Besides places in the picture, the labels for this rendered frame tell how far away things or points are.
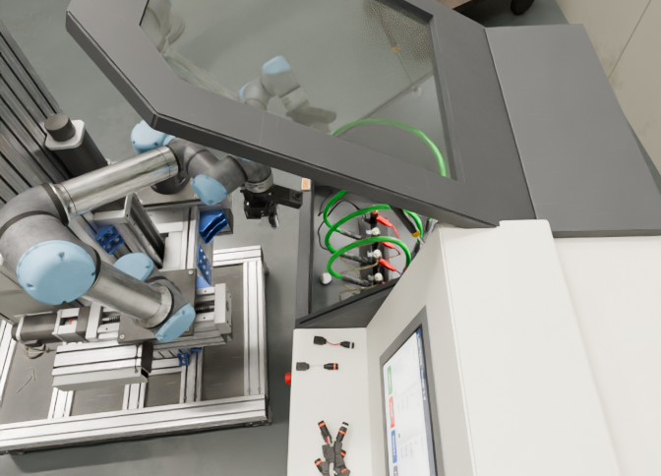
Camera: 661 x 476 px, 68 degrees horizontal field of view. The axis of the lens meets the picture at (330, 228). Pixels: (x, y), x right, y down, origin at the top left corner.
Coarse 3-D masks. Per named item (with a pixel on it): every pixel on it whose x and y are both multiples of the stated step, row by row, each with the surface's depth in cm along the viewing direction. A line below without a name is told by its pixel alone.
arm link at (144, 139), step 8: (136, 128) 158; (144, 128) 158; (136, 136) 157; (144, 136) 157; (152, 136) 157; (160, 136) 156; (136, 144) 156; (144, 144) 155; (152, 144) 156; (160, 144) 157
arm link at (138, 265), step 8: (128, 256) 133; (136, 256) 132; (144, 256) 132; (120, 264) 132; (128, 264) 131; (136, 264) 131; (144, 264) 130; (152, 264) 132; (128, 272) 129; (136, 272) 129; (144, 272) 129; (152, 272) 132; (160, 272) 135; (144, 280) 129; (152, 280) 129
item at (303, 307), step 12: (312, 180) 184; (312, 192) 181; (312, 204) 185; (300, 216) 175; (312, 216) 183; (300, 228) 172; (312, 228) 182; (300, 240) 170; (312, 240) 181; (300, 252) 167; (312, 252) 179; (300, 264) 165; (312, 264) 178; (300, 276) 162; (300, 288) 160; (300, 300) 157; (300, 312) 155
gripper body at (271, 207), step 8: (272, 184) 126; (240, 192) 127; (248, 192) 126; (264, 192) 125; (248, 200) 130; (256, 200) 130; (264, 200) 130; (248, 208) 130; (256, 208) 130; (264, 208) 130; (272, 208) 131; (248, 216) 133; (256, 216) 134
